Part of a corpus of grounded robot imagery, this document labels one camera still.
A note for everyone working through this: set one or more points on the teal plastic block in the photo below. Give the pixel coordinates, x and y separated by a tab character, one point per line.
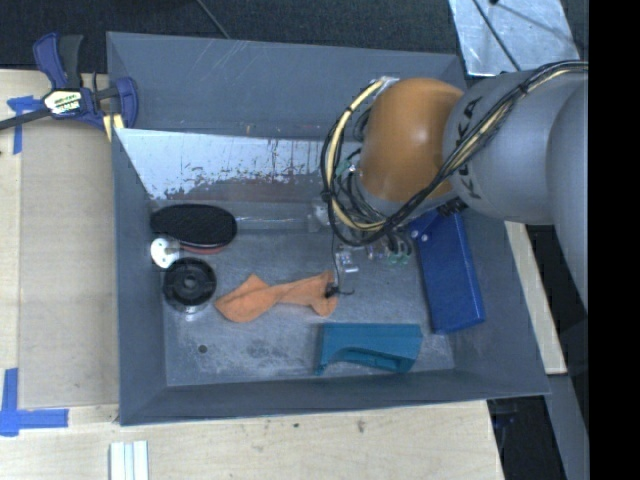
370	345

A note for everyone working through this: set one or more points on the black round lid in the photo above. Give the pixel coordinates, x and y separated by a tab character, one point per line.
190	283

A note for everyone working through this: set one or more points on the blue flat box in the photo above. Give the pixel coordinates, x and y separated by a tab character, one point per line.
450	278

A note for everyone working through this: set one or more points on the white round plug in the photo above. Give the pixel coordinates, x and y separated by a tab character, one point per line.
162	252

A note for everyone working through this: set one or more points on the grey metal bin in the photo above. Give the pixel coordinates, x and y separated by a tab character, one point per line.
280	93

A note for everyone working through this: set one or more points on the orange cloth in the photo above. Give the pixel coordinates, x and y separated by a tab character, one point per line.
260	299

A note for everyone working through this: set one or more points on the black and red oval paddle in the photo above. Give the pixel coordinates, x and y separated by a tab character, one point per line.
192	224

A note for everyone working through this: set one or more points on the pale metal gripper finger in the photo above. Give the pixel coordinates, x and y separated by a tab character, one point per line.
348	262

